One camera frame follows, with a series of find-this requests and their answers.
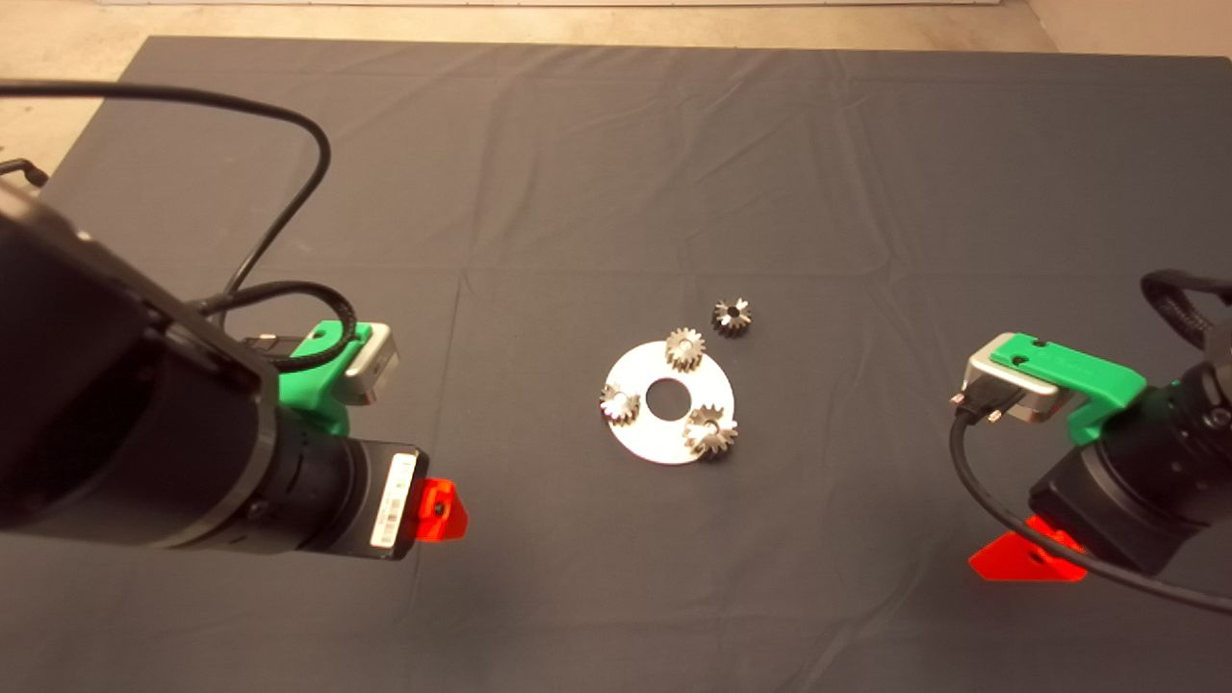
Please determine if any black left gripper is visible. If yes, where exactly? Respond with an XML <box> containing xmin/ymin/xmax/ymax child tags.
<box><xmin>332</xmin><ymin>438</ymin><xmax>470</xmax><ymax>562</ymax></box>

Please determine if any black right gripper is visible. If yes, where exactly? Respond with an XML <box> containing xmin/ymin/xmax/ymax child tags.
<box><xmin>969</xmin><ymin>445</ymin><xmax>1204</xmax><ymax>583</ymax></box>

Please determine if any large steel gear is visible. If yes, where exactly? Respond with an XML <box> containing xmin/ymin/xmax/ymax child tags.
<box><xmin>682</xmin><ymin>404</ymin><xmax>740</xmax><ymax>460</ymax></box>

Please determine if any small dark steel gear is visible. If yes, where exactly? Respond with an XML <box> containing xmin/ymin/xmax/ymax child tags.
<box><xmin>711</xmin><ymin>297</ymin><xmax>754</xmax><ymax>339</ymax></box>

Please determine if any round metal plate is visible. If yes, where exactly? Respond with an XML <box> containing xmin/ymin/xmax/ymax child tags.
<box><xmin>604</xmin><ymin>342</ymin><xmax>736</xmax><ymax>466</ymax></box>

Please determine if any dark grey table cloth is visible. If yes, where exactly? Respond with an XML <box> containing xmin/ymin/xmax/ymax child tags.
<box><xmin>0</xmin><ymin>36</ymin><xmax>1232</xmax><ymax>693</ymax></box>

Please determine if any black right camera cable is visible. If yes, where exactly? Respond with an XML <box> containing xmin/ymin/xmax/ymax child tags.
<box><xmin>949</xmin><ymin>388</ymin><xmax>1232</xmax><ymax>617</ymax></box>

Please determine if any black camera cable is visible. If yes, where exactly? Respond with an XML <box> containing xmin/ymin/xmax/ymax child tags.
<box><xmin>0</xmin><ymin>83</ymin><xmax>359</xmax><ymax>374</ymax></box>
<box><xmin>949</xmin><ymin>388</ymin><xmax>1232</xmax><ymax>617</ymax></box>

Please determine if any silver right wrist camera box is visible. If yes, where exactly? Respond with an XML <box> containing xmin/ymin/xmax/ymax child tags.
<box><xmin>965</xmin><ymin>342</ymin><xmax>1062</xmax><ymax>425</ymax></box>

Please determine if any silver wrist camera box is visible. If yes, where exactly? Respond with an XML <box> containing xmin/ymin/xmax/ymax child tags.
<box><xmin>342</xmin><ymin>323</ymin><xmax>399</xmax><ymax>405</ymax></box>
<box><xmin>965</xmin><ymin>342</ymin><xmax>1062</xmax><ymax>425</ymax></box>

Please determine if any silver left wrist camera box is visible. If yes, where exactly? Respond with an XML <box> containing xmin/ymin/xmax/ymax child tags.
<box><xmin>342</xmin><ymin>323</ymin><xmax>399</xmax><ymax>405</ymax></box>

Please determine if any green left camera mount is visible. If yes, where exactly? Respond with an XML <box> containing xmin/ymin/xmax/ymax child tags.
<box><xmin>277</xmin><ymin>321</ymin><xmax>374</xmax><ymax>436</ymax></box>

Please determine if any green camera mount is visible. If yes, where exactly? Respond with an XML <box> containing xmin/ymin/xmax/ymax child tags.
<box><xmin>989</xmin><ymin>332</ymin><xmax>1148</xmax><ymax>446</ymax></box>
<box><xmin>277</xmin><ymin>321</ymin><xmax>374</xmax><ymax>436</ymax></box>

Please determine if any green right camera mount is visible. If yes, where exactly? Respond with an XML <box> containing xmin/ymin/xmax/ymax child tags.
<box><xmin>989</xmin><ymin>332</ymin><xmax>1148</xmax><ymax>446</ymax></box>

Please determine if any black left camera cable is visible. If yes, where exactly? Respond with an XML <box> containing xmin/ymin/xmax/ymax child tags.
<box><xmin>0</xmin><ymin>83</ymin><xmax>359</xmax><ymax>374</ymax></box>

